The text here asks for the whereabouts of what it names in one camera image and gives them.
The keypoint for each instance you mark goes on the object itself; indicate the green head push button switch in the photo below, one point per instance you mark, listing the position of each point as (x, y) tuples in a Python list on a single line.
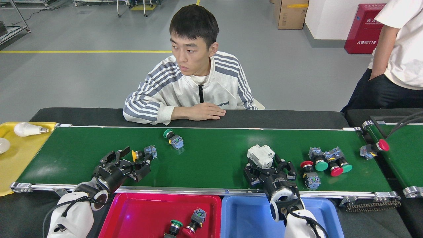
[(320, 165), (176, 224), (346, 168), (176, 142)]

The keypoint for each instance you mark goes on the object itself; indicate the red plastic tray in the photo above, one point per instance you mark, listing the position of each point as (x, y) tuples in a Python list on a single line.
[(142, 215)]

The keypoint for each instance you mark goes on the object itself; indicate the white breaker switch block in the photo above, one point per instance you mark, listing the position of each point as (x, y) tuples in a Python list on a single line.
[(261, 155)]

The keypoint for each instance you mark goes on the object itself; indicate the yellow plastic tray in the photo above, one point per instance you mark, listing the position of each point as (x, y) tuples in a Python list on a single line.
[(16, 158)]

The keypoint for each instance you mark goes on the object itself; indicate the red mushroom push button switch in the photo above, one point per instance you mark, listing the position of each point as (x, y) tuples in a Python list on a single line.
[(383, 145)]

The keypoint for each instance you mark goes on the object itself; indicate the red head push button switch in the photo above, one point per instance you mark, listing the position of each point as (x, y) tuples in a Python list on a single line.
[(336, 172), (312, 181), (200, 215)]

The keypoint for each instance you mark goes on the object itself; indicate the short green conveyor belt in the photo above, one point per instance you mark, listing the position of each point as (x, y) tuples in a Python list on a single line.
[(403, 158)]

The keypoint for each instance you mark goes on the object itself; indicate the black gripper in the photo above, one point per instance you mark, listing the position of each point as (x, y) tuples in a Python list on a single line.
[(110, 177), (281, 181)]

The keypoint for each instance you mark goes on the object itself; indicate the white stand on wheels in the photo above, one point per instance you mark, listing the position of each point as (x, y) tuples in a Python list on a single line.
[(118, 10)]

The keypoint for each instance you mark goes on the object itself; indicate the person's right forearm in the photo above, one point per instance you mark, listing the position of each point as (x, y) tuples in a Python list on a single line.
[(383, 49), (158, 114)]

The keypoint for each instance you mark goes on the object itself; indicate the white light bulb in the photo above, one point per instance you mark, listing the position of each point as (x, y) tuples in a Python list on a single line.
[(26, 129), (3, 145)]

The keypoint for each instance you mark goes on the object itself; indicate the person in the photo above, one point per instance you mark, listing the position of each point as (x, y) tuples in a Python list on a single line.
[(406, 43), (218, 89)]

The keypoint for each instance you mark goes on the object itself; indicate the red fire extinguisher cabinet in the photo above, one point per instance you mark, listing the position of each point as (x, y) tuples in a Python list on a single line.
[(362, 33)]

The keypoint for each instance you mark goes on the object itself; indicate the long green conveyor belt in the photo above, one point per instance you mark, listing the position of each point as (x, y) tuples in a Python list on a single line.
[(214, 158)]

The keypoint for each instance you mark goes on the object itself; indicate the beige chair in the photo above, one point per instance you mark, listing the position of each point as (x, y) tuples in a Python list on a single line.
[(259, 105)]

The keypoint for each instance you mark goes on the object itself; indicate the person's right hand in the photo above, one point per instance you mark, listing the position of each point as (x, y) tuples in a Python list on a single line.
[(205, 111)]

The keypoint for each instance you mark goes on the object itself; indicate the yellow head push button switch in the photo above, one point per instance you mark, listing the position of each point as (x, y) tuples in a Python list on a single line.
[(150, 152)]

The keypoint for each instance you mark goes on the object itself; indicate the blue plastic tray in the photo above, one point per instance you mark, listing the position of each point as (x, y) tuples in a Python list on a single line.
[(248, 221)]

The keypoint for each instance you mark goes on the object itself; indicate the brown cardboard box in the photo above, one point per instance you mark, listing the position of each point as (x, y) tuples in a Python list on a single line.
[(290, 15)]

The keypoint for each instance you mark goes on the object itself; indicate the metal frame rack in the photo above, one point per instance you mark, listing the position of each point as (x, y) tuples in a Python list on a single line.
[(15, 34)]

